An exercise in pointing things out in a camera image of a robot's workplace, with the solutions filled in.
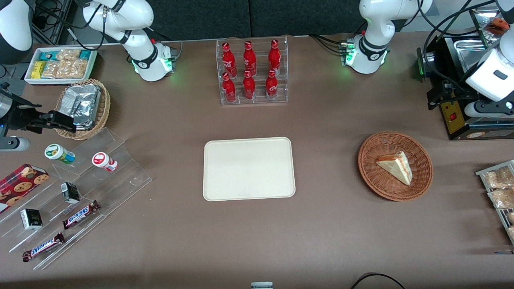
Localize light tan wicker basket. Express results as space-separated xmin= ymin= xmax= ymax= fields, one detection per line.
xmin=54 ymin=79 xmax=111 ymax=140

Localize triangular sandwich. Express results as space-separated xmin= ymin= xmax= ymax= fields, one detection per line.
xmin=375 ymin=151 xmax=413 ymax=186

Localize black food warmer cabinet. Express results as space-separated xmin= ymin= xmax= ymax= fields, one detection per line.
xmin=416 ymin=7 xmax=514 ymax=141

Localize steel warmer pan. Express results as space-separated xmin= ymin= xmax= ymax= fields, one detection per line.
xmin=454 ymin=38 xmax=500 ymax=75

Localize small black carton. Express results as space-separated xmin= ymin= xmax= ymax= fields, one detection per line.
xmin=20 ymin=208 xmax=43 ymax=231
xmin=60 ymin=181 xmax=81 ymax=204

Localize white rectangular snack tray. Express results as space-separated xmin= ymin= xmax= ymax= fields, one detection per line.
xmin=24 ymin=47 xmax=98 ymax=86

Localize clear bag of crackers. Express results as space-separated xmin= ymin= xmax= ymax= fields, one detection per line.
xmin=56 ymin=49 xmax=81 ymax=62
xmin=41 ymin=59 xmax=88 ymax=79

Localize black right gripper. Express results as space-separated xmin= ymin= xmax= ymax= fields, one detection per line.
xmin=0 ymin=93 xmax=77 ymax=134

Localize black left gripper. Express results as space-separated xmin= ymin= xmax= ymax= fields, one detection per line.
xmin=427 ymin=80 xmax=481 ymax=111

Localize red lid yogurt cup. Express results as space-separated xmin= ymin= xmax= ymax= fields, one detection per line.
xmin=92 ymin=152 xmax=118 ymax=173

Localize tray of packaged snacks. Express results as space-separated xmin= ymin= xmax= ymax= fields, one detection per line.
xmin=475 ymin=159 xmax=514 ymax=246

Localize brown Snickers bar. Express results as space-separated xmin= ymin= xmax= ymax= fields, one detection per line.
xmin=62 ymin=200 xmax=100 ymax=230
xmin=22 ymin=232 xmax=66 ymax=263

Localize beige plastic tray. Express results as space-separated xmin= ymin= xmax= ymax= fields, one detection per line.
xmin=203 ymin=137 xmax=296 ymax=201

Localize dark fabric partition panel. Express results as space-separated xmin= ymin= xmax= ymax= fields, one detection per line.
xmin=147 ymin=0 xmax=250 ymax=41
xmin=249 ymin=0 xmax=367 ymax=37

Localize black looped floor cable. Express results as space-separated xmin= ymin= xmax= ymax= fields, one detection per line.
xmin=350 ymin=273 xmax=407 ymax=289

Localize clear acrylic stepped stand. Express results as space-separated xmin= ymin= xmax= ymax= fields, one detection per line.
xmin=0 ymin=128 xmax=153 ymax=271

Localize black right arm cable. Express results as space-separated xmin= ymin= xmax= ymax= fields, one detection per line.
xmin=35 ymin=0 xmax=109 ymax=51

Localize green lid yogurt cup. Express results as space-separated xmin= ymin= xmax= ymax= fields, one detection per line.
xmin=44 ymin=143 xmax=76 ymax=165

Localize small silver foil pack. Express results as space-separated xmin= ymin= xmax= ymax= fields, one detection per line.
xmin=72 ymin=114 xmax=98 ymax=131

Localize brown wicker basket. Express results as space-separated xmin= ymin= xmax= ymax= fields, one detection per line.
xmin=358 ymin=131 xmax=434 ymax=201

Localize red cola bottle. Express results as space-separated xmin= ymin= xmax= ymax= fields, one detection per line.
xmin=268 ymin=39 xmax=281 ymax=75
xmin=222 ymin=42 xmax=237 ymax=77
xmin=265 ymin=69 xmax=279 ymax=100
xmin=222 ymin=72 xmax=237 ymax=103
xmin=243 ymin=71 xmax=256 ymax=100
xmin=243 ymin=41 xmax=257 ymax=77

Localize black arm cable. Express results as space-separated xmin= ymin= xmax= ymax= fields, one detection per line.
xmin=35 ymin=0 xmax=109 ymax=51
xmin=417 ymin=0 xmax=498 ymax=94

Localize large silver foil pack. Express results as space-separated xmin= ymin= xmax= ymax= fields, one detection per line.
xmin=60 ymin=84 xmax=101 ymax=123

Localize red tartan cookie box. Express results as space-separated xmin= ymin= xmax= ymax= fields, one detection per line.
xmin=0 ymin=163 xmax=50 ymax=214

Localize clear acrylic bottle rack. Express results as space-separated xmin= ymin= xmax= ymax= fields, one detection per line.
xmin=216 ymin=36 xmax=289 ymax=106

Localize red fried food piece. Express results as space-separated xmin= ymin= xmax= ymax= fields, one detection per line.
xmin=486 ymin=18 xmax=510 ymax=35

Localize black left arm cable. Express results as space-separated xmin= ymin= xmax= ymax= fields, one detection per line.
xmin=417 ymin=0 xmax=498 ymax=94

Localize black left arm base cables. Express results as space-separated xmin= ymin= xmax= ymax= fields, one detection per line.
xmin=308 ymin=24 xmax=367 ymax=55

